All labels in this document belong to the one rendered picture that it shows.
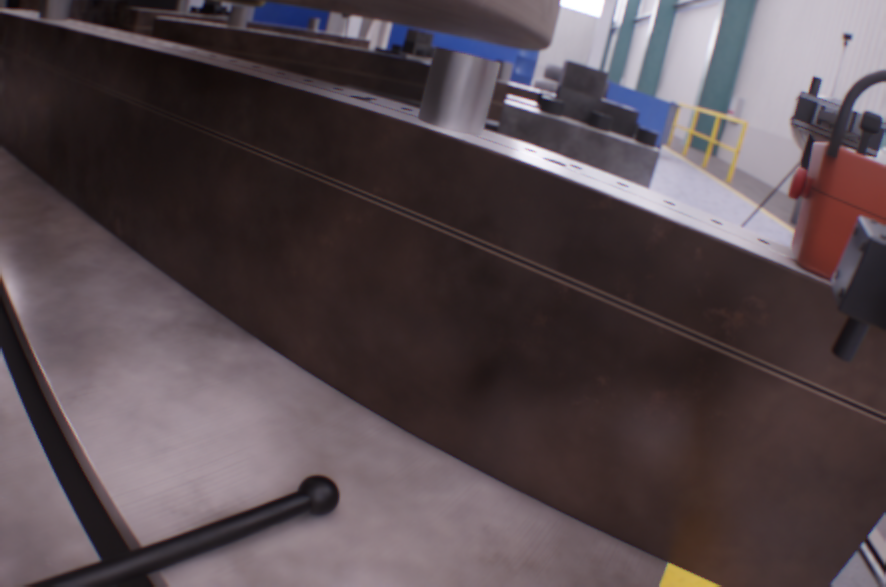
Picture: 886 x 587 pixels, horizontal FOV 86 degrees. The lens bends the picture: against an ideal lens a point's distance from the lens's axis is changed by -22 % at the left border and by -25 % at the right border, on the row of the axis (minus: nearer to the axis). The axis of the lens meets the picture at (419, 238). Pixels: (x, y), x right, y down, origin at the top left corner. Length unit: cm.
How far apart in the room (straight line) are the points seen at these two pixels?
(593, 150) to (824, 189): 107
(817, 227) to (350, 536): 56
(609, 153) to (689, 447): 107
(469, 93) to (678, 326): 35
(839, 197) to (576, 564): 47
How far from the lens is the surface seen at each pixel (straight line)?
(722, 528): 72
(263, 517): 59
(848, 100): 60
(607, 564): 72
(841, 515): 72
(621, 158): 161
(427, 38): 365
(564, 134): 159
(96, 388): 79
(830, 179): 60
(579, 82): 170
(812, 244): 61
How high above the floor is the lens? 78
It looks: 18 degrees down
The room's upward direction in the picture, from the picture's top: 14 degrees clockwise
